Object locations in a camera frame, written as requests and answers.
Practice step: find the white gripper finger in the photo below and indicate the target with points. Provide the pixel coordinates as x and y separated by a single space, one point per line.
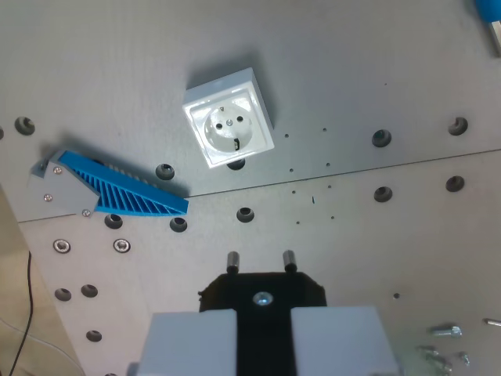
188 344
340 340

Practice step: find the black two-pin plug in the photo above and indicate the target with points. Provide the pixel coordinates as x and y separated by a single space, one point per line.
264 325

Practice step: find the small loose silver screw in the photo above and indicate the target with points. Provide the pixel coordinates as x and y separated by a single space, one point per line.
428 350
464 358
442 362

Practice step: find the large loose silver screw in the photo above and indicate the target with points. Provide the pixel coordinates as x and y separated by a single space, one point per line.
446 331

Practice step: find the silver hex bolt in plate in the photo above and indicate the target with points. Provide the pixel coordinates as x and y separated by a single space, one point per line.
62 246
121 245

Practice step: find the loose silver pin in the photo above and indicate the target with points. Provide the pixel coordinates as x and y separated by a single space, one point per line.
492 322

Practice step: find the grey metal bar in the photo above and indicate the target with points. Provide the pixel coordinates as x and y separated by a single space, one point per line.
495 39

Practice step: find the blue plastic part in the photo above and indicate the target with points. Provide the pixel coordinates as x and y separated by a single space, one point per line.
489 9

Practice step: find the blue ribbed finger, grey mount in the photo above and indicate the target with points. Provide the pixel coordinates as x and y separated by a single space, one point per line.
117 188

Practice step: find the white wall socket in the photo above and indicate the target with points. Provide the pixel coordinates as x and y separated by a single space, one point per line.
229 125

